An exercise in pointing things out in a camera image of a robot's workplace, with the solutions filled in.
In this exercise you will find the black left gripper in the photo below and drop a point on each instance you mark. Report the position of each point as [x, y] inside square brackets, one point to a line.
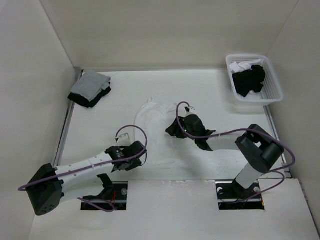
[136, 164]

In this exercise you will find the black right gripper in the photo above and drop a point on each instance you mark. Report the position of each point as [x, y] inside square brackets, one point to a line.
[173, 130]

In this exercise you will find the white tank top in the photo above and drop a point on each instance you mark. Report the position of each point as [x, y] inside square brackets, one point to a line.
[162, 149]

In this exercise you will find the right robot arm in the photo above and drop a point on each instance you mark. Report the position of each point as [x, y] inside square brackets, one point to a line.
[260, 152]

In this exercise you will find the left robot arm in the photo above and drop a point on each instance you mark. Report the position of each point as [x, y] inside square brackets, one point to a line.
[87, 181]

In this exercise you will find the black tank top in basket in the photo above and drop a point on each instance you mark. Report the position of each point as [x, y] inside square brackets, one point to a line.
[249, 80]

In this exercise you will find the white plastic laundry basket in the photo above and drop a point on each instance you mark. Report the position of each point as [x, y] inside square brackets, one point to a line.
[271, 92]

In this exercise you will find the white garment in basket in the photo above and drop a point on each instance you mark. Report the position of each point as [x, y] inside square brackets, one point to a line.
[245, 65]

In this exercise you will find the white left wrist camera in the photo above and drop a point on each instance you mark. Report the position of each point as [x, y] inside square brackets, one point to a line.
[123, 140]

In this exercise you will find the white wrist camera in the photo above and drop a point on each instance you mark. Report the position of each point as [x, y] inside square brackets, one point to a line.
[123, 140]
[190, 111]

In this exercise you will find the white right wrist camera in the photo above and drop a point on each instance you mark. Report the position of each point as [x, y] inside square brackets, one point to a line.
[190, 111]

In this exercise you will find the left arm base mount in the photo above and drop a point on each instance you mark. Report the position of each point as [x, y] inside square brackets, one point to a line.
[111, 200]

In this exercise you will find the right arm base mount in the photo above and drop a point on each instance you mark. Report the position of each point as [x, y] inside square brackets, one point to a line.
[232, 197]

